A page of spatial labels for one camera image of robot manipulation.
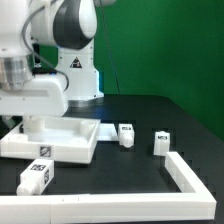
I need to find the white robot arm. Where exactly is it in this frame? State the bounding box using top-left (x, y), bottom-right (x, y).
top-left (0, 0), bottom-right (116, 116)

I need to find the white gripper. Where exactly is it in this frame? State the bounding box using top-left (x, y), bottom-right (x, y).
top-left (0, 75), bottom-right (68, 116)

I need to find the white L-shaped fence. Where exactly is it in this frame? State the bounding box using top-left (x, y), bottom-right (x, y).
top-left (0, 152), bottom-right (216, 224)

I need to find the white square tabletop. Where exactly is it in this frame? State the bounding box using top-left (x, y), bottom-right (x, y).
top-left (0, 117), bottom-right (100, 164)

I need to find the white marker base sheet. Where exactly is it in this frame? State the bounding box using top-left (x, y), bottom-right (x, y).
top-left (98, 123), bottom-right (118, 141)

